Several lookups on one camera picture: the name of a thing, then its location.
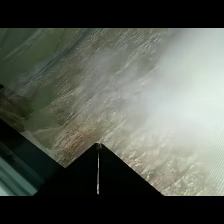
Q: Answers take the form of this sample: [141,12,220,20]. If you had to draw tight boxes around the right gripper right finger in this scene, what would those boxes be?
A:
[97,143,165,197]

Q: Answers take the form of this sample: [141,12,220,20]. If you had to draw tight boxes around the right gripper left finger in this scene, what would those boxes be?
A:
[35,143,99,197]

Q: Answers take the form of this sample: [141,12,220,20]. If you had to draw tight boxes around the silver frame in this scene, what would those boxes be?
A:
[0,141,44,197]

